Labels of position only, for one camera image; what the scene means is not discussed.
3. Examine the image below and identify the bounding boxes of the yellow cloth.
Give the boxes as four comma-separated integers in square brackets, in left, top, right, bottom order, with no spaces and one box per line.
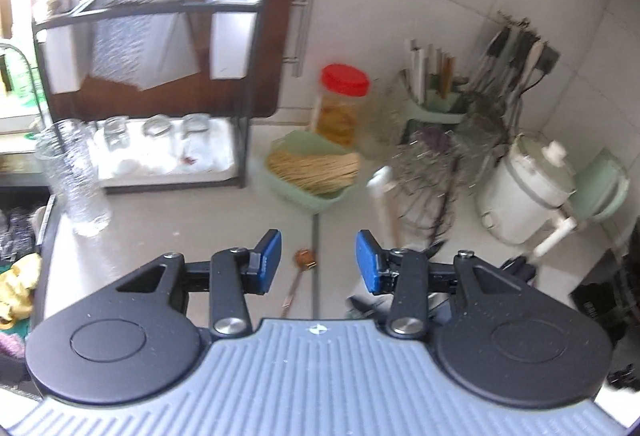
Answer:
[0,253,43,324]

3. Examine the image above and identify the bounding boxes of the white drip tray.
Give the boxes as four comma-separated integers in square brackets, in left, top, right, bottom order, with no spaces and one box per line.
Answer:
[95,118,238,181]

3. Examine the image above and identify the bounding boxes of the textured glass pitcher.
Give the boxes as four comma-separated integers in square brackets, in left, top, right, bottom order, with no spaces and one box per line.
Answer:
[34,118,112,237]

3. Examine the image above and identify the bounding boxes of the black metal dish rack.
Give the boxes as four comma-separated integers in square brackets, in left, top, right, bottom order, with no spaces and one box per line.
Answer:
[31,0,263,191]

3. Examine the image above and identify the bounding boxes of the red lid plastic jar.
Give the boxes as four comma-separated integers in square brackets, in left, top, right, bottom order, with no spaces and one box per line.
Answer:
[311,64,371,147]

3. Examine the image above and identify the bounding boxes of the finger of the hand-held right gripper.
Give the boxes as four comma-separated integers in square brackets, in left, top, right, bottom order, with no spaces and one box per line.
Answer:
[500,255,540,285]

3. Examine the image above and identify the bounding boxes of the green plastic basket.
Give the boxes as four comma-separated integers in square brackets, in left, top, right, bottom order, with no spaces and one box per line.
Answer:
[264,130,361,215]

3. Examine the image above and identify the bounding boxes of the hanging kitchen utensils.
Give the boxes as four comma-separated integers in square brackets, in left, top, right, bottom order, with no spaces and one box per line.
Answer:
[470,13,546,117]

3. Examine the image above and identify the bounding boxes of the bundle of bamboo sticks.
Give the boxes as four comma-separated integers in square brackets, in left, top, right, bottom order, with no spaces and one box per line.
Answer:
[267,152,361,197]

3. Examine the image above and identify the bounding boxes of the textured glass mug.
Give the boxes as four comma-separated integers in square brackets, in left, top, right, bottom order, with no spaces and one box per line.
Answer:
[362,80,406,161]

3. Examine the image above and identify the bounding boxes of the small brown spoon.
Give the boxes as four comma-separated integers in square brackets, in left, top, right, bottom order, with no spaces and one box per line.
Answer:
[280,248,319,317]

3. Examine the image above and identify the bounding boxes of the white electric pot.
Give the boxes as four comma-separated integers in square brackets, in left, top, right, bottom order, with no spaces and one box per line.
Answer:
[475,133,578,259]

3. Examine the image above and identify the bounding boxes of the wire cup rack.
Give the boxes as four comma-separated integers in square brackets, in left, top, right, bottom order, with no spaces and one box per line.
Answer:
[390,126,481,247]

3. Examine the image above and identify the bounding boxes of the bunch of assorted chopsticks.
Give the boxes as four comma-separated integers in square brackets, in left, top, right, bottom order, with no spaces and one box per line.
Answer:
[409,38,458,99]

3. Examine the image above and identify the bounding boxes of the white ceramic spoon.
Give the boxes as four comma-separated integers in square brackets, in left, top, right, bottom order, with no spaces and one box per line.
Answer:
[366,166,401,249]

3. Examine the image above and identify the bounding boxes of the black wall hook rail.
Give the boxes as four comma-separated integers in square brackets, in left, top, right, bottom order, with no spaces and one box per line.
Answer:
[495,10,561,72]

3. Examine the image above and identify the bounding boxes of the small steel faucet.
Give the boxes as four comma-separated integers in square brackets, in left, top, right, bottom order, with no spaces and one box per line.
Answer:
[0,43,48,127]

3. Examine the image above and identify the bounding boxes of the black kitchen sink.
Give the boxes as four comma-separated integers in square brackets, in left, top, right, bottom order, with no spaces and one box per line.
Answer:
[0,156,56,267]

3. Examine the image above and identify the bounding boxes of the brown wooden cutting board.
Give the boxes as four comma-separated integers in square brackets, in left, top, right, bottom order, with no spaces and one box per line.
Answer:
[47,0,317,119]

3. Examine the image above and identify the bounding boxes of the white rack holder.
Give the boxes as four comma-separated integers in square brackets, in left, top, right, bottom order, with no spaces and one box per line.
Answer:
[42,0,83,94]
[209,0,262,80]

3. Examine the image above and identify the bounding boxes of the silver patterned sheet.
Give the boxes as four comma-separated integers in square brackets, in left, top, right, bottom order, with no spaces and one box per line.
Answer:
[90,0,201,91]

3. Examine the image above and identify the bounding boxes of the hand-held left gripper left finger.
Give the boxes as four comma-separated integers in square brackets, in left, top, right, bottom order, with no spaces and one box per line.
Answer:
[116,230,282,337]

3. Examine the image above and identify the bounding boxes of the light green appliance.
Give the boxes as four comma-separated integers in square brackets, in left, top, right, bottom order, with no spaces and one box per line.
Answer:
[567,150,631,223]

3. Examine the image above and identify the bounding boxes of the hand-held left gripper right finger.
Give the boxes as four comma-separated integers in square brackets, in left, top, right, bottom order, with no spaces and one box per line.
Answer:
[356,230,536,339]

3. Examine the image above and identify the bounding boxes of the steel wool scrubber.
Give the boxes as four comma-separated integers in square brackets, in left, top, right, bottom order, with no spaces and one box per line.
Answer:
[0,211,37,263]

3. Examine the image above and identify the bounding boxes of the clear drinking glass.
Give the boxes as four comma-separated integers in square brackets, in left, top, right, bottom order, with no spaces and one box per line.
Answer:
[142,114,174,139]
[102,116,129,153]
[182,112,211,143]

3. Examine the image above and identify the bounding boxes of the green chopstick holder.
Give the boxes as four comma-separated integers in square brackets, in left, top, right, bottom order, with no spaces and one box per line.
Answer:
[400,80,468,127]

